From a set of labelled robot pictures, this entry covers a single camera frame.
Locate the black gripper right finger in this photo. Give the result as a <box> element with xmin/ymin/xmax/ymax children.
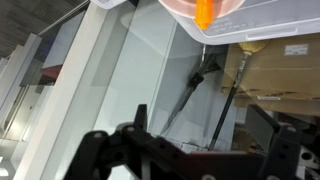
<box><xmin>249</xmin><ymin>104</ymin><xmax>303</xmax><ymax>180</ymax></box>

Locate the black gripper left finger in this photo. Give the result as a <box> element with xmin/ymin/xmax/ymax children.
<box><xmin>63</xmin><ymin>104</ymin><xmax>148</xmax><ymax>180</ymax></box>

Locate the orange plastic cylinder object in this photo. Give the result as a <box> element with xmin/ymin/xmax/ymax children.
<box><xmin>194</xmin><ymin>0</ymin><xmax>215</xmax><ymax>31</ymax></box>

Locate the large brown cardboard box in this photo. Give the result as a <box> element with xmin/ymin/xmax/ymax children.
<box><xmin>221</xmin><ymin>33</ymin><xmax>320</xmax><ymax>116</ymax></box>

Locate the translucent plastic storage bin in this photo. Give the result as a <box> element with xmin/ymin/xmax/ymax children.
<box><xmin>89</xmin><ymin>0</ymin><xmax>320</xmax><ymax>46</ymax></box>

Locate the black-handled broom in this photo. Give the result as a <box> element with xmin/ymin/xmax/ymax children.
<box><xmin>208</xmin><ymin>39</ymin><xmax>269</xmax><ymax>152</ymax></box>

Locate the black cable bundle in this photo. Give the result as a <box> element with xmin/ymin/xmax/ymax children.
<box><xmin>159</xmin><ymin>44</ymin><xmax>222</xmax><ymax>136</ymax></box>

